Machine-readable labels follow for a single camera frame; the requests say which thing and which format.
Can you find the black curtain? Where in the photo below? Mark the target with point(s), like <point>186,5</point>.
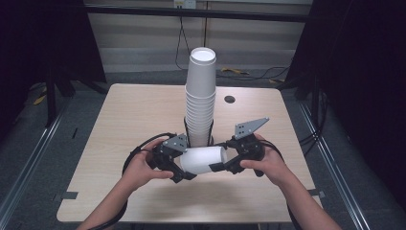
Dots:
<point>41,44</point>
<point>360,80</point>

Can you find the grey tape strip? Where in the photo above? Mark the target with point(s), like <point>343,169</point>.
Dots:
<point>70,195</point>
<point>317,193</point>

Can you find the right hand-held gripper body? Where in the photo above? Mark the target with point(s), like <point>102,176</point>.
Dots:
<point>247,150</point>

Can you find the yellow floor tape piece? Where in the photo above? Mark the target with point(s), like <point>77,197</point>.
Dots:
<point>40,99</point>
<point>234,70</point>

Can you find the stack of white cups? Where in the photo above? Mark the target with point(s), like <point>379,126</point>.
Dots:
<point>200,96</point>

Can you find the white wall socket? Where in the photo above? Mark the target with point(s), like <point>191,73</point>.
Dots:
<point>185,4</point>

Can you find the person's right hand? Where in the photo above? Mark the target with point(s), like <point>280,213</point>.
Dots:
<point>274,166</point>

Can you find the small black floor strip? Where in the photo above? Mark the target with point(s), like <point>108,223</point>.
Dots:
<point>74,133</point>

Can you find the person's left hand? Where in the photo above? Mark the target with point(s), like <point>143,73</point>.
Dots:
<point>140,172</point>

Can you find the metal floor rail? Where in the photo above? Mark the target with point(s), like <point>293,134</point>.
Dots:
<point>335,166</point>
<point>28,166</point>

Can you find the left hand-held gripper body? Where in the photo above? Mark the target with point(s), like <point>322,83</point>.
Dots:
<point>166,156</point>

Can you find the dark round table grommet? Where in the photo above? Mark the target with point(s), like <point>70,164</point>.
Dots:
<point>230,99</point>

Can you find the black horizontal bar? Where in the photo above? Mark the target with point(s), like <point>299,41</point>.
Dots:
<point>223,14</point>

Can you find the white paper cup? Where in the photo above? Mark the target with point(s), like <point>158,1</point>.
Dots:
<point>201,159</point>

